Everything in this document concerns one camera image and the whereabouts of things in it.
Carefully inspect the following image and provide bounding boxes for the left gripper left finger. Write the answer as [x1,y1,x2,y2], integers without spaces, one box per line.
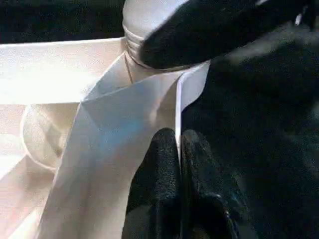
[122,127,182,239]

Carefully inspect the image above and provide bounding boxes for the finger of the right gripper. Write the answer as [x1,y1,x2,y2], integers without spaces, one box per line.
[140,0,310,70]

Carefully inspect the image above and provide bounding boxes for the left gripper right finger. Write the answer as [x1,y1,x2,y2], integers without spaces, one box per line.
[180,129,257,239]

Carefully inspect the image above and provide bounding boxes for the white plastic table leg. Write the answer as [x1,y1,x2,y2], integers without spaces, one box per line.
[122,0,200,71]

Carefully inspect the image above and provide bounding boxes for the white plastic table top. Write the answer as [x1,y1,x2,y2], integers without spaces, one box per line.
[0,37,211,239]

